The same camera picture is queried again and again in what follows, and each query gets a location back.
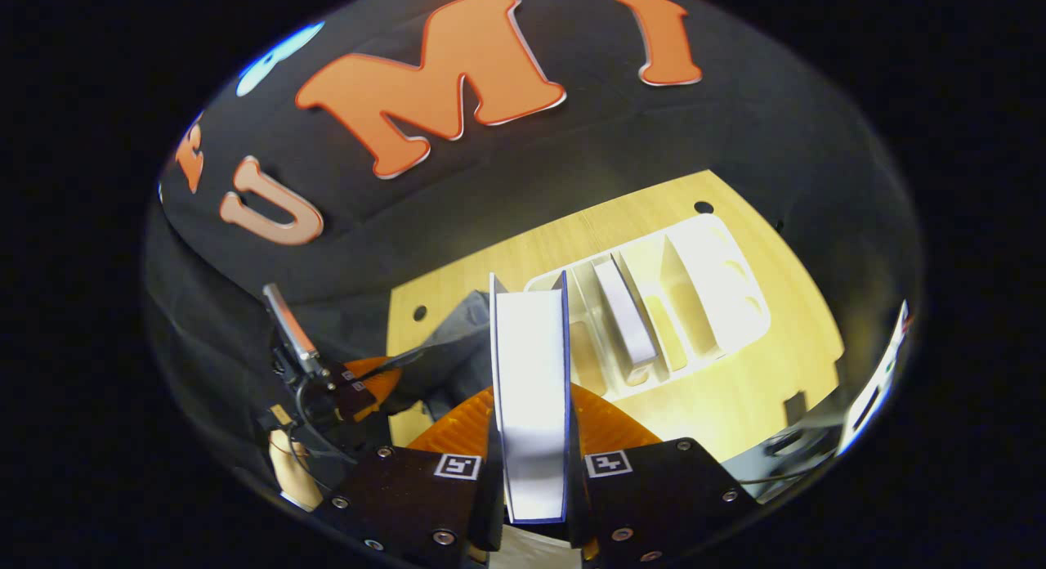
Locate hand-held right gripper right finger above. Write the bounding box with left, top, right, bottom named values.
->
left=568, top=383, right=761, bottom=566

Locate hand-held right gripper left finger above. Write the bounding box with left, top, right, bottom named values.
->
left=315, top=385, right=503, bottom=566

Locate grey schoolbag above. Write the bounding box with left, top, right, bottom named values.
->
left=384, top=289, right=495, bottom=423

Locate blue book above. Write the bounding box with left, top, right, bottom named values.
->
left=489, top=271, right=573, bottom=525

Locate white plastic bookshelf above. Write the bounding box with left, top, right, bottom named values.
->
left=523, top=213, right=773, bottom=402

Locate white machine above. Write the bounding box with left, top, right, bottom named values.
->
left=838, top=299, right=912, bottom=455

